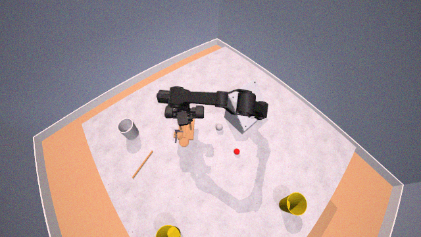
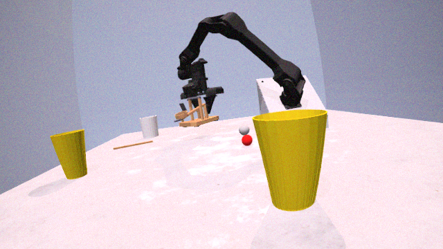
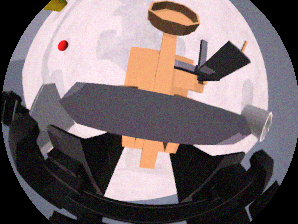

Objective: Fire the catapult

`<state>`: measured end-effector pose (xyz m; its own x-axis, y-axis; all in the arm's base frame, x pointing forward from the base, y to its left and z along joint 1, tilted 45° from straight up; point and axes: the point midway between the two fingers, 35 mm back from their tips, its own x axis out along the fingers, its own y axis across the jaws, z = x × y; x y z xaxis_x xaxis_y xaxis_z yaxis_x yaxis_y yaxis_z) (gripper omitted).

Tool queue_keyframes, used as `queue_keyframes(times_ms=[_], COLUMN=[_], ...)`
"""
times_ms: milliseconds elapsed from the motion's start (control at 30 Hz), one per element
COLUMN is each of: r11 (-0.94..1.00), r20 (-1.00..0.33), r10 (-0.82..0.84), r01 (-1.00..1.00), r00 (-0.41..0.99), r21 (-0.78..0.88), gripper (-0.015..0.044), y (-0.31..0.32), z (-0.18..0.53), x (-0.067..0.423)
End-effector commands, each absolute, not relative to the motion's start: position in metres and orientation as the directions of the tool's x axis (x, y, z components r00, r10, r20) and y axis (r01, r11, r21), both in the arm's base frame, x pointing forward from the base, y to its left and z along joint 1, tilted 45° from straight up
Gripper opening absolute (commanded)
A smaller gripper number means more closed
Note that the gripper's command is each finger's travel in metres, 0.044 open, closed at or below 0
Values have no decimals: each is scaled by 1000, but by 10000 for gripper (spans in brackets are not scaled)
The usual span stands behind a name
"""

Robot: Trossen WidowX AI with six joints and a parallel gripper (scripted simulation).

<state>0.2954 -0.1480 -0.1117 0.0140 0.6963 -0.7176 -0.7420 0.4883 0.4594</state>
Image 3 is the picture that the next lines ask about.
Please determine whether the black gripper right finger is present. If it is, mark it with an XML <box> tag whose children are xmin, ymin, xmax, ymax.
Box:
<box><xmin>169</xmin><ymin>144</ymin><xmax>246</xmax><ymax>204</ymax></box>

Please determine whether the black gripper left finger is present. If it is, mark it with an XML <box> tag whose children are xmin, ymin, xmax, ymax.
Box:
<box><xmin>47</xmin><ymin>125</ymin><xmax>125</xmax><ymax>196</ymax></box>

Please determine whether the yellow ribbed cup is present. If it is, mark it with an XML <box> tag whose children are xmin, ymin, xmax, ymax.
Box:
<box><xmin>44</xmin><ymin>0</ymin><xmax>68</xmax><ymax>12</ymax></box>

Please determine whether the red ball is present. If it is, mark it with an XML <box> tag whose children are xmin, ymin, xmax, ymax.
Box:
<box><xmin>57</xmin><ymin>40</ymin><xmax>68</xmax><ymax>51</ymax></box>

